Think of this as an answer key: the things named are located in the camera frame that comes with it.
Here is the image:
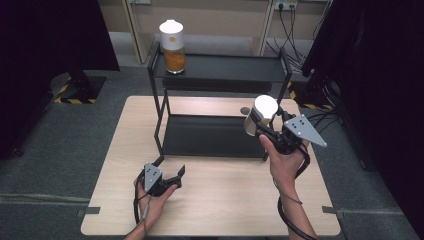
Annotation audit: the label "black metal two-tier rack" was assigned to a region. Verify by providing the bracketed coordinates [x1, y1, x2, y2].
[146, 40, 293, 163]

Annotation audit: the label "person's left hand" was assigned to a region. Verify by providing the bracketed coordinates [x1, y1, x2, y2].
[133, 179, 179, 232]

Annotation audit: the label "hand-held gripper cable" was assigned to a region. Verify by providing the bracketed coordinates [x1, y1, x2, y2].
[132, 179, 152, 238]
[277, 142, 318, 240]

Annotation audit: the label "right hand-held gripper cable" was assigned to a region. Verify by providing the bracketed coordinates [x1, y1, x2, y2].
[277, 142, 318, 240]

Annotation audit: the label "white-lidded jar with pale contents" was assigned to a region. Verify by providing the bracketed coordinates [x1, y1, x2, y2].
[243, 94, 280, 137]

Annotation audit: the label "left hand-held gripper cable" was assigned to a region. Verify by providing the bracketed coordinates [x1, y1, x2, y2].
[132, 179, 152, 238]

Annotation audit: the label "black curtain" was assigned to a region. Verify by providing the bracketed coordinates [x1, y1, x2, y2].
[0, 0, 121, 162]
[301, 0, 424, 232]

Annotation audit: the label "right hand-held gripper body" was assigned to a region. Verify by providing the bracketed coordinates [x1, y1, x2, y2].
[266, 113, 328, 156]

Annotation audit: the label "white-lidded jar with orange contents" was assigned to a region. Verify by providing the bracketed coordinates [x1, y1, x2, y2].
[158, 18, 187, 75]

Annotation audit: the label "stand base with striped tape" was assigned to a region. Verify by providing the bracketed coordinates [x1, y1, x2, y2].
[49, 71, 107, 105]
[286, 79, 336, 111]

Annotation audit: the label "black cables from wall socket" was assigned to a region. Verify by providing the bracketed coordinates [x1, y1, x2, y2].
[265, 3, 307, 69]

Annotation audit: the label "beige partition panels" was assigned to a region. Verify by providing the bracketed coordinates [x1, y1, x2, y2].
[97, 0, 278, 65]

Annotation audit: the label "black cables on floor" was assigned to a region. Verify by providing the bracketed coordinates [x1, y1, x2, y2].
[301, 105, 340, 145]

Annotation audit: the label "grey tape strip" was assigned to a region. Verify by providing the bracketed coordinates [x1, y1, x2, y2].
[321, 205, 345, 218]
[75, 206, 102, 219]

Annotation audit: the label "person's right hand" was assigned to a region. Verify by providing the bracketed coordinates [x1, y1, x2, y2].
[258, 133, 311, 193]

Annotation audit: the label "grey floor cable cover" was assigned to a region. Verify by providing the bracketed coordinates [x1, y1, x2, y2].
[0, 192, 92, 205]

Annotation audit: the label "wall power socket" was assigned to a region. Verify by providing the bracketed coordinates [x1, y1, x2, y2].
[273, 0, 299, 11]

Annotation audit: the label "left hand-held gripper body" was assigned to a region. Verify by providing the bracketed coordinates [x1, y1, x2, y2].
[142, 162, 169, 198]

